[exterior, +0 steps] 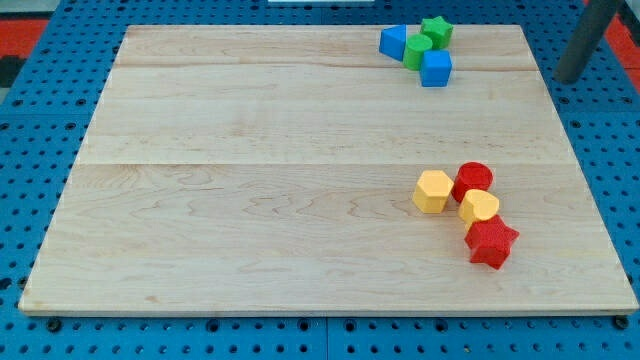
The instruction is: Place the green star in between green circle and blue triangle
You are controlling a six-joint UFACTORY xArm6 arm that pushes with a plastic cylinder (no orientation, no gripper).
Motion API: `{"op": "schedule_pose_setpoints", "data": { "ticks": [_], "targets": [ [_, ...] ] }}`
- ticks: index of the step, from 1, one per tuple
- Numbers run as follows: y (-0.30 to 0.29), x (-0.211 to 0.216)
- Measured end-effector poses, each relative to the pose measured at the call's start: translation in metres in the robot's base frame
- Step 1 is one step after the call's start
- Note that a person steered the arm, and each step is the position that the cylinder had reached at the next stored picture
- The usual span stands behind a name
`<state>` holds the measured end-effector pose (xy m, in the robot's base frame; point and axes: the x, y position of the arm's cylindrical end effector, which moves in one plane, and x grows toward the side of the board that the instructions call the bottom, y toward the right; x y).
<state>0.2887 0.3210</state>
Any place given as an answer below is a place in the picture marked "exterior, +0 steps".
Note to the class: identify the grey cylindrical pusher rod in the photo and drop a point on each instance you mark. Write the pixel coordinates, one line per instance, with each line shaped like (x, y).
(591, 26)

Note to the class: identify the green star block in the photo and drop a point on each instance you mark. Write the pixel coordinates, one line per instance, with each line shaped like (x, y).
(438, 30)

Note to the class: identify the blue triangle block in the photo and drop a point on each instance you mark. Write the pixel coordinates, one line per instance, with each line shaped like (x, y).
(392, 41)

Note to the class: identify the red star block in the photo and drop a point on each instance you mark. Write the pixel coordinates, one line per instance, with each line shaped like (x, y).
(490, 242)

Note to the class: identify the blue cube block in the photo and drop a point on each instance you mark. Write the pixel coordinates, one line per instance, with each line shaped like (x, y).
(435, 68)

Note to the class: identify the green cylinder block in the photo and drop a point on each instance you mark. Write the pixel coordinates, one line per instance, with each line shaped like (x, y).
(415, 47)

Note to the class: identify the red cylinder block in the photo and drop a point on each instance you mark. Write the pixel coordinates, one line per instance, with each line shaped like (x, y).
(471, 176)

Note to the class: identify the yellow heart block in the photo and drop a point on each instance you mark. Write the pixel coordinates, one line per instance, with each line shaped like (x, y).
(476, 206)

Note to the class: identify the yellow hexagon block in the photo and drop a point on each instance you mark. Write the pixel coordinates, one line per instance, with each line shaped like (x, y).
(432, 191)

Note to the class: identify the light wooden board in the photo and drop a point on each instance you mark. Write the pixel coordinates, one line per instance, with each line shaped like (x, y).
(269, 171)

